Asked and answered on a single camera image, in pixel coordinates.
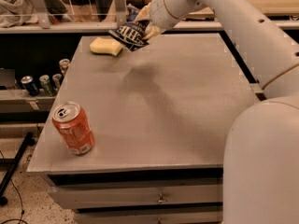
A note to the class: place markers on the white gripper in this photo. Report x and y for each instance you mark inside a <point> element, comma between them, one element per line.
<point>161,7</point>

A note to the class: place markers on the blue Kettle chip bag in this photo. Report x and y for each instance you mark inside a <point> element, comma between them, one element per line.
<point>130,34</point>

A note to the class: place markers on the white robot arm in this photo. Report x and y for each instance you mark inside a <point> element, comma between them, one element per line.
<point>261,158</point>

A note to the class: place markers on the yellow sponge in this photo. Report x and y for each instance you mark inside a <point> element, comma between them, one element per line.
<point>106,46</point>

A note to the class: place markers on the tan can on shelf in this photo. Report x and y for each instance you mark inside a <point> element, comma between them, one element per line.
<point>64,65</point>

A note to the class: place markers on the grey drawer cabinet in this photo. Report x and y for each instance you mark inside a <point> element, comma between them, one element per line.
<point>160,117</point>

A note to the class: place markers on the silver can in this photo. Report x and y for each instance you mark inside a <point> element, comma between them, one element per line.
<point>57,79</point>

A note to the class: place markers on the green can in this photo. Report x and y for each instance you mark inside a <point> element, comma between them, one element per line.
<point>47,87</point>

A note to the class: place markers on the orange soda can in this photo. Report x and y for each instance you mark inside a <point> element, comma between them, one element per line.
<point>71,122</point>

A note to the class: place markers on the clear acrylic panel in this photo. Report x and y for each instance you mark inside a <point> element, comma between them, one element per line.
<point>81,0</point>

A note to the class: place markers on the grey cloth bundle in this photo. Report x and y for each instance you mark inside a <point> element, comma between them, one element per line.
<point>17,13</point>

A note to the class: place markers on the dark blue can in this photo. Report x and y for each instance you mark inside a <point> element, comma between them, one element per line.
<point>30,85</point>

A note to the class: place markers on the black stand leg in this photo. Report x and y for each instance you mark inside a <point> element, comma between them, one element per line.
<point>9,165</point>

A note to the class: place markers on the middle metal bracket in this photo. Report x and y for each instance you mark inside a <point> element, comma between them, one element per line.
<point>120,6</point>

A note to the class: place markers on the metal bracket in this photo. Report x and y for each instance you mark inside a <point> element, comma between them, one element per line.
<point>42,13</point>
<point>120,6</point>

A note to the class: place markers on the left metal bracket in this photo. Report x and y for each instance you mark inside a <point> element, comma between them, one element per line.
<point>42,13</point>

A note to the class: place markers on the top drawer with handle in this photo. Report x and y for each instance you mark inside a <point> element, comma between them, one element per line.
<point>93,197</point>

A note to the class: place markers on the drawer with handle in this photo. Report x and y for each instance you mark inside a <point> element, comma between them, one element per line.
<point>170,216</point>
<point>93,197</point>

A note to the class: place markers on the lower drawer with handle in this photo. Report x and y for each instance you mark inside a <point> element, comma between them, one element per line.
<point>170,216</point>

